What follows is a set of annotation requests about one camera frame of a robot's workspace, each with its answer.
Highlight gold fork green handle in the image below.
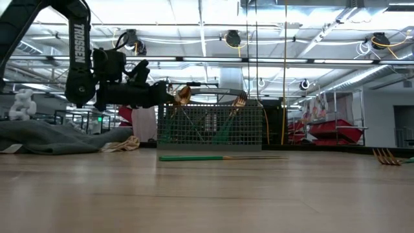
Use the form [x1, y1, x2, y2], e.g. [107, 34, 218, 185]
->
[371, 148, 414, 166]
[223, 98, 243, 145]
[212, 91, 249, 145]

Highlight gold spoon green handle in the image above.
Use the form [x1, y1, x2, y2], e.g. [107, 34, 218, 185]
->
[174, 85, 193, 107]

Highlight white lumpy object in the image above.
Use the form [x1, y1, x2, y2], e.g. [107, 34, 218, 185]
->
[8, 88, 38, 122]

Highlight white cloth label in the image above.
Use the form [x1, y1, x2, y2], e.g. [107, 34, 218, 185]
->
[0, 143, 24, 155]

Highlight black metal table frame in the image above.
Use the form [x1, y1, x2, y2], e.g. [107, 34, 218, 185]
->
[138, 141, 414, 155]

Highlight black upright cabinet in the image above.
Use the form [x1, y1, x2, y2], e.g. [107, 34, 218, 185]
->
[261, 98, 283, 146]

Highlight grey folded cloth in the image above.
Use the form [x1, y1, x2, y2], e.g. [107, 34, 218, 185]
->
[0, 119, 134, 156]

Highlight gold knife green handle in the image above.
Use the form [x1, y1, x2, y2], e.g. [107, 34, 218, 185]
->
[158, 155, 288, 162]

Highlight black hanging cable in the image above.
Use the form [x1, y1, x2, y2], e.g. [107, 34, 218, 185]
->
[245, 0, 250, 101]
[254, 0, 259, 101]

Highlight silver ceiling duct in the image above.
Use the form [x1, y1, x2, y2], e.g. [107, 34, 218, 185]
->
[318, 63, 414, 95]

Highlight white round column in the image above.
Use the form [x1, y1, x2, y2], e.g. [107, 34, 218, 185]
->
[219, 66, 244, 98]

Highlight red bin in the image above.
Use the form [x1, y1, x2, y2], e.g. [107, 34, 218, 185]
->
[118, 105, 133, 128]

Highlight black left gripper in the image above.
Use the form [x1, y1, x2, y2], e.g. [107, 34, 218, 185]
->
[96, 80, 178, 111]

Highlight yellow cable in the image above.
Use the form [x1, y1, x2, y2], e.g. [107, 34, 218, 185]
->
[263, 0, 289, 146]

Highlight long ceiling light bar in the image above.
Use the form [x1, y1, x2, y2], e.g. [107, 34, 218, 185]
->
[9, 55, 414, 65]

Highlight pale pink panel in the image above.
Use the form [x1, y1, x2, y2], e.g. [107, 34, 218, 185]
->
[131, 105, 158, 143]

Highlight metal rack red bins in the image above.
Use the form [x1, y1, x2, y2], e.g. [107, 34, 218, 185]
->
[287, 89, 369, 147]

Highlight beige cloth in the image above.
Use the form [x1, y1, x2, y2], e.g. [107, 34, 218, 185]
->
[99, 135, 141, 153]

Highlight grey mesh cutlery basket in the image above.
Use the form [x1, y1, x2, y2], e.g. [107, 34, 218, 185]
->
[157, 87, 264, 152]

